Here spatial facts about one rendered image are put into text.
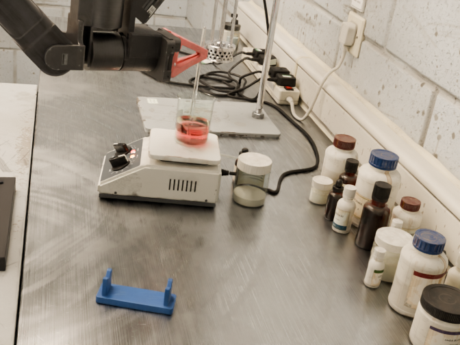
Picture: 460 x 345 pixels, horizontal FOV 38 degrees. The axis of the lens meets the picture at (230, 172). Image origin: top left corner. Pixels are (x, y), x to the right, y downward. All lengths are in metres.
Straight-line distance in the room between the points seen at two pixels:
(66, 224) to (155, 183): 0.16
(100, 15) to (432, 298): 0.59
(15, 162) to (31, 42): 0.35
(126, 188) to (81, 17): 0.30
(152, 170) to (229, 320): 0.33
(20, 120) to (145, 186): 0.41
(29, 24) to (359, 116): 0.72
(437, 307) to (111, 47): 0.57
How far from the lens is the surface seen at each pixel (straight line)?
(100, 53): 1.00
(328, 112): 1.55
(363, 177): 1.14
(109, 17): 0.99
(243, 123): 1.51
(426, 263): 0.94
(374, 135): 1.34
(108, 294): 0.90
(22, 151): 1.30
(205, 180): 1.12
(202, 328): 0.87
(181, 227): 1.08
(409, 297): 0.96
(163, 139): 1.16
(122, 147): 1.18
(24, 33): 0.96
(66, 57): 0.98
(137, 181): 1.12
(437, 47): 1.26
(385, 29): 1.44
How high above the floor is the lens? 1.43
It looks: 24 degrees down
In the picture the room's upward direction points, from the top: 9 degrees clockwise
